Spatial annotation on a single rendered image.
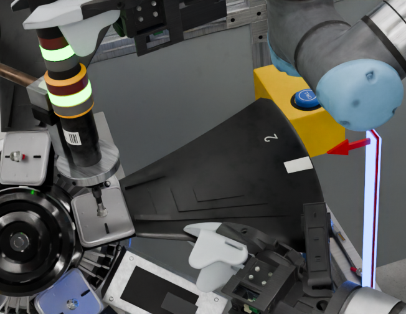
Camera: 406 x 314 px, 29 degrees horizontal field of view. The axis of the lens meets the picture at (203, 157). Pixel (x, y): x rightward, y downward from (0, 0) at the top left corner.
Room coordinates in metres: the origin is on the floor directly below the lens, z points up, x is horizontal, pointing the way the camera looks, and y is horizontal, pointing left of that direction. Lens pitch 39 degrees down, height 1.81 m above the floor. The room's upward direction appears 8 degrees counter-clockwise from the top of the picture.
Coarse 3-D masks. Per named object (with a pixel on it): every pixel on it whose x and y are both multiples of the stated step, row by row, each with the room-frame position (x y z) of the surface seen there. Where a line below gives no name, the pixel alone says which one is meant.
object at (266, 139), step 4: (268, 132) 0.76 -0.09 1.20; (272, 132) 0.76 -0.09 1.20; (276, 132) 0.76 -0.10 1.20; (260, 136) 0.76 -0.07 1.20; (264, 136) 0.76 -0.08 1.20; (268, 136) 0.76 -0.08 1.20; (272, 136) 0.76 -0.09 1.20; (276, 136) 0.76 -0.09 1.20; (280, 136) 0.76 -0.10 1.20; (260, 140) 0.75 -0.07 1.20; (264, 140) 0.75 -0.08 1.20; (268, 140) 0.75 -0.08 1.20; (272, 140) 0.75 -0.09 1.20; (276, 140) 0.75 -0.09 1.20; (280, 140) 0.75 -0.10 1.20; (264, 144) 0.75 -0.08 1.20; (268, 144) 0.75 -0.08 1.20; (272, 144) 0.75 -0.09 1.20
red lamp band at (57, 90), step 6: (84, 78) 0.67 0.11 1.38; (48, 84) 0.67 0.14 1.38; (72, 84) 0.66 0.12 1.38; (78, 84) 0.66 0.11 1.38; (84, 84) 0.67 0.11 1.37; (48, 90) 0.67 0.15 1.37; (54, 90) 0.66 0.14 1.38; (60, 90) 0.66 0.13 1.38; (66, 90) 0.66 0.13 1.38; (72, 90) 0.66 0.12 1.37; (78, 90) 0.66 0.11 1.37
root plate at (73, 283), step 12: (72, 276) 0.65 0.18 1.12; (60, 288) 0.62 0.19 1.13; (72, 288) 0.63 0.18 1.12; (84, 288) 0.64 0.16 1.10; (36, 300) 0.59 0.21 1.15; (48, 300) 0.60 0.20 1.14; (60, 300) 0.61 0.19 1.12; (84, 300) 0.62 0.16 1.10; (96, 300) 0.63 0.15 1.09; (48, 312) 0.59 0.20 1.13; (60, 312) 0.59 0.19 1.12; (72, 312) 0.60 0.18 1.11; (84, 312) 0.61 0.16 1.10; (96, 312) 0.62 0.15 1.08
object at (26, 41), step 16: (0, 0) 0.89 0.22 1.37; (0, 16) 0.87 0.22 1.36; (16, 16) 0.86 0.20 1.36; (16, 32) 0.84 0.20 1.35; (32, 32) 0.82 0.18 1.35; (0, 48) 0.84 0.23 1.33; (16, 48) 0.83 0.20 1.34; (32, 48) 0.81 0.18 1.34; (96, 48) 0.77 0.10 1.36; (16, 64) 0.81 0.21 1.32; (32, 64) 0.79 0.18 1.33; (0, 80) 0.82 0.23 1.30; (0, 96) 0.80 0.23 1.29; (16, 96) 0.78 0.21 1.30; (0, 112) 0.79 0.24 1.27; (16, 112) 0.77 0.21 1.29; (16, 128) 0.75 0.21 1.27; (32, 128) 0.73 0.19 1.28
